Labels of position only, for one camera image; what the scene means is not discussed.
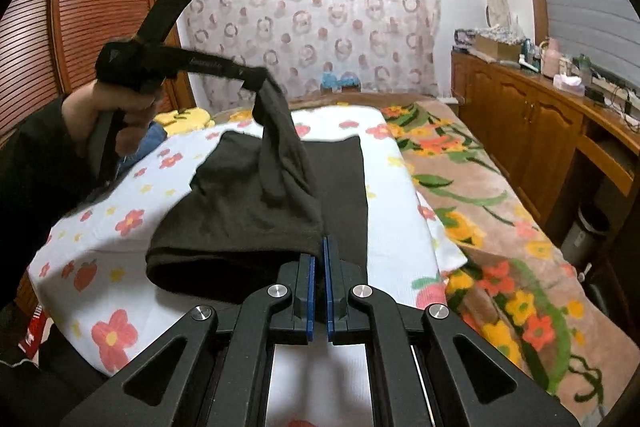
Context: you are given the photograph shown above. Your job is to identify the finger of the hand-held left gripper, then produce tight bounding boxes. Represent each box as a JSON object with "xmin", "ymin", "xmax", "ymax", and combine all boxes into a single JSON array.
[{"xmin": 234, "ymin": 63, "xmax": 275, "ymax": 92}]

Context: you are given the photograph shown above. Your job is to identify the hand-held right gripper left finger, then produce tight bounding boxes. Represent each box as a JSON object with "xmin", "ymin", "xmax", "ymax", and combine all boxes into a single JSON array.
[{"xmin": 60, "ymin": 254, "xmax": 317, "ymax": 427}]

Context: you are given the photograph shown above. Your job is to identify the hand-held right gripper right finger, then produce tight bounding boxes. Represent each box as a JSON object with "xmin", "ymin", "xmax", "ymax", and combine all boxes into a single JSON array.
[{"xmin": 322, "ymin": 234, "xmax": 581, "ymax": 427}]

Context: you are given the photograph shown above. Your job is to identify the black pants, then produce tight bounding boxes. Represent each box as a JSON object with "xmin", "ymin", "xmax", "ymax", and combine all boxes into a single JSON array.
[{"xmin": 145, "ymin": 74, "xmax": 371, "ymax": 308}]

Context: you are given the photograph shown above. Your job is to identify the person's left forearm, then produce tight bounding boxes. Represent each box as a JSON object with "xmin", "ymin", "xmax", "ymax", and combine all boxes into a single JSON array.
[{"xmin": 0, "ymin": 94, "xmax": 101, "ymax": 308}]

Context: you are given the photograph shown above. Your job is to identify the person's left hand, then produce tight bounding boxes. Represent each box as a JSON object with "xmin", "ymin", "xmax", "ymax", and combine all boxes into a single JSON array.
[{"xmin": 62, "ymin": 79, "xmax": 162, "ymax": 161}]

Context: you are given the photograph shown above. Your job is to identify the yellow plush toy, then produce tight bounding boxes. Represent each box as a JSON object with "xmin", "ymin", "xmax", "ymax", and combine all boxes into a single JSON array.
[{"xmin": 154, "ymin": 107, "xmax": 212, "ymax": 134}]

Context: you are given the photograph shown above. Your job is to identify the blue jeans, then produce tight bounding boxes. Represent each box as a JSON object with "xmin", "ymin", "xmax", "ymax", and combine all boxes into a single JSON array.
[{"xmin": 117, "ymin": 124, "xmax": 169, "ymax": 180}]

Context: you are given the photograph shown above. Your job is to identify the blue plastic bag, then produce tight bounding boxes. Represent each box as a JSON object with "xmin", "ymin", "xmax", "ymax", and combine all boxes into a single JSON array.
[{"xmin": 320, "ymin": 69, "xmax": 363, "ymax": 92}]

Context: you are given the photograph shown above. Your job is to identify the white flower print blanket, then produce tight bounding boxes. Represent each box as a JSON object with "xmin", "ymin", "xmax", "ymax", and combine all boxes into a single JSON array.
[{"xmin": 27, "ymin": 106, "xmax": 468, "ymax": 427}]

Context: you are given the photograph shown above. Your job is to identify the brown floral blanket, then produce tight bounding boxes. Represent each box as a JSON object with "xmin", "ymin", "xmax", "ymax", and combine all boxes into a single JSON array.
[{"xmin": 210, "ymin": 94, "xmax": 621, "ymax": 423}]

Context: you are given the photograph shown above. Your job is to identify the cardboard box of small goods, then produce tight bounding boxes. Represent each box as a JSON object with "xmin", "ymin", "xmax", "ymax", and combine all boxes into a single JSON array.
[{"xmin": 472, "ymin": 31, "xmax": 524, "ymax": 62}]

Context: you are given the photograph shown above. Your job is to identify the wooden cabinet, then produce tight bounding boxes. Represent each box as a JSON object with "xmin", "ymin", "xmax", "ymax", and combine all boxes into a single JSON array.
[{"xmin": 450, "ymin": 49, "xmax": 640, "ymax": 258}]

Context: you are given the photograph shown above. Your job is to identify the grey trash bin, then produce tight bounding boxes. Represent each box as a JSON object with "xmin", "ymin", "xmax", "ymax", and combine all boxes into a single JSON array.
[{"xmin": 560, "ymin": 202, "xmax": 612, "ymax": 269}]

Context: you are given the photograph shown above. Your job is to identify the red bag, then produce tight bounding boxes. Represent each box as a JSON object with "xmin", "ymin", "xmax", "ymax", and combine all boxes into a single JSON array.
[{"xmin": 17, "ymin": 312, "xmax": 51, "ymax": 358}]

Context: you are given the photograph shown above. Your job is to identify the pink thermos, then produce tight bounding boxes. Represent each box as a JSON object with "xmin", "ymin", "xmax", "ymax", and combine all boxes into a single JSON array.
[{"xmin": 542, "ymin": 38, "xmax": 562, "ymax": 78}]

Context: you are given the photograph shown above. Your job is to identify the pink tissue box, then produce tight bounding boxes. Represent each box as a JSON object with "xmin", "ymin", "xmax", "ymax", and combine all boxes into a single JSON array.
[{"xmin": 552, "ymin": 74, "xmax": 586, "ymax": 96}]

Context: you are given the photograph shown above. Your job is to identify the ring patterned curtain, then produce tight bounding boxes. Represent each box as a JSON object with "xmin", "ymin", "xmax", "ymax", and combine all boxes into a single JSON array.
[{"xmin": 185, "ymin": 0, "xmax": 443, "ymax": 105}]

